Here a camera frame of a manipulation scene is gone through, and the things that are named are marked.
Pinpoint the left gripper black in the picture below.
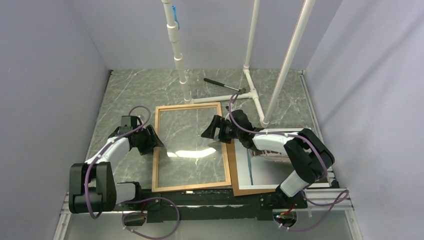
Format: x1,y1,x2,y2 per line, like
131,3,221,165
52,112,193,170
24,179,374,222
134,124,164,156

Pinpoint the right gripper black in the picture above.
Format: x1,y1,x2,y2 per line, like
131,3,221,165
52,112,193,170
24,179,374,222
201,115,242,144

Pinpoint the wooden picture frame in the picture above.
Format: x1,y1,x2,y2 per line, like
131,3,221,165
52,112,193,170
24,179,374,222
151,101,232,194

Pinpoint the clear acrylic glazing sheet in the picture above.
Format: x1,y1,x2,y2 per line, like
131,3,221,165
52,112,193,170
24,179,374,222
156,106,227,188

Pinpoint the glossy landscape photo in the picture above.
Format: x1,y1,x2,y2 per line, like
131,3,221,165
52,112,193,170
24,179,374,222
233,127,332,191

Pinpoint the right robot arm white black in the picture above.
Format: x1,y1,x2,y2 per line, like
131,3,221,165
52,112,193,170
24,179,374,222
201,109,335,208

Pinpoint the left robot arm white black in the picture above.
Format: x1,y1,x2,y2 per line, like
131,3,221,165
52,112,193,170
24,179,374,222
68,115,164,219

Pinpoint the white PVC pipe stand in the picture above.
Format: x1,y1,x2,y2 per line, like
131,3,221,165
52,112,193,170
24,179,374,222
161,0,316,127

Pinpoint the brown backing board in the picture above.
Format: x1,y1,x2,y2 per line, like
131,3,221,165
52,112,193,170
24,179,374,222
226,140,275,197

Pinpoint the blue clip on pipe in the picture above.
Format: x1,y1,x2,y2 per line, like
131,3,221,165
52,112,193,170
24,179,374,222
172,5,180,30

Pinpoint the black handled hammer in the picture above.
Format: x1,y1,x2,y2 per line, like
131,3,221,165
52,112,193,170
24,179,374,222
203,78,247,95

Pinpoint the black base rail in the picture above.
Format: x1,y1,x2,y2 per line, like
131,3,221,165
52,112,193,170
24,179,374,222
76,178,309,224

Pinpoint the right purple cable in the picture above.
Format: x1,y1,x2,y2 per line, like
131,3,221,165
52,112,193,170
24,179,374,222
227,92,351,233

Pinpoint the aluminium extrusion rail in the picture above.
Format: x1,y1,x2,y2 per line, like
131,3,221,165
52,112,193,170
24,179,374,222
54,188,362,240

